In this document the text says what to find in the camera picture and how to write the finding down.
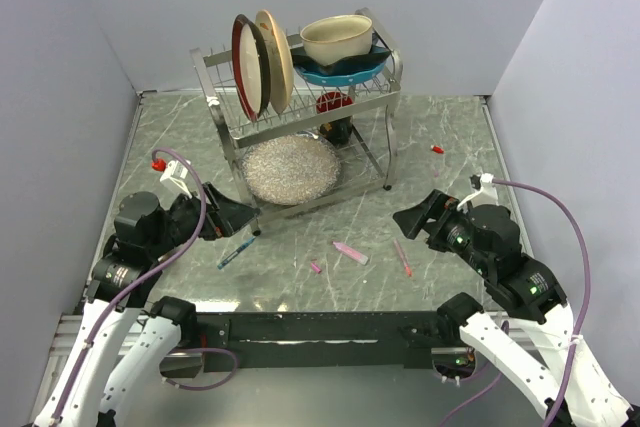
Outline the cream ceramic bowl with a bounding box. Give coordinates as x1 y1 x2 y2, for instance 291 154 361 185
300 14 373 66

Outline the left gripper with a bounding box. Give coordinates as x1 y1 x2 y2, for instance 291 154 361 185
147 180 260 257

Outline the beige plate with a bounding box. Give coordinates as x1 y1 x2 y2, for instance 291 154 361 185
255 10 294 115

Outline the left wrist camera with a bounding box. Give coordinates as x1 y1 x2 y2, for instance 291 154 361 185
151 158 191 197

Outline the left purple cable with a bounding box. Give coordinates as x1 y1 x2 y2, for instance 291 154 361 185
44 147 239 423

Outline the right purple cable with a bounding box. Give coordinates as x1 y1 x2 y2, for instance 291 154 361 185
437 177 591 427

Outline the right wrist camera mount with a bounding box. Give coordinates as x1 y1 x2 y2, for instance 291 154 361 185
456 173 499 212

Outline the blue dotted dish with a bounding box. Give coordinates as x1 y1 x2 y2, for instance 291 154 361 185
291 45 392 87

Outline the red cup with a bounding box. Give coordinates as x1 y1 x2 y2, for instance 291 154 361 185
315 91 353 114

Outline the red-rimmed white plate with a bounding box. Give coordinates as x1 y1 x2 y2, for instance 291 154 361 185
232 14 271 123

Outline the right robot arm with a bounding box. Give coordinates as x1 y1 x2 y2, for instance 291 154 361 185
393 190 639 426

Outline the thick pink marker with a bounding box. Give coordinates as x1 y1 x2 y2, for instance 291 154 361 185
333 241 369 265

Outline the steel two-tier dish rack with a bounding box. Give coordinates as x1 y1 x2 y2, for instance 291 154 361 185
190 8 403 235

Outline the dark jar under rack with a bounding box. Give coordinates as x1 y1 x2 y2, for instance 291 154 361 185
319 117 353 147

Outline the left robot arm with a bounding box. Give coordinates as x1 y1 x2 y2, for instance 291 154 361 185
33 182 259 426

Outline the black base bar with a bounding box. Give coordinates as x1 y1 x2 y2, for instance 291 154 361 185
159 310 496 379

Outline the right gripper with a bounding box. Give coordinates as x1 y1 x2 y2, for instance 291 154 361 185
391 186 491 273

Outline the slim pink highlighter pen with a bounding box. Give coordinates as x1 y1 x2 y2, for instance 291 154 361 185
393 239 413 277

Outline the purple cable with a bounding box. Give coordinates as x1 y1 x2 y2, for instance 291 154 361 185
44 147 239 423
437 177 591 427

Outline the blue pen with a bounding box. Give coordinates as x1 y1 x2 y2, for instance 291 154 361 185
217 237 256 270

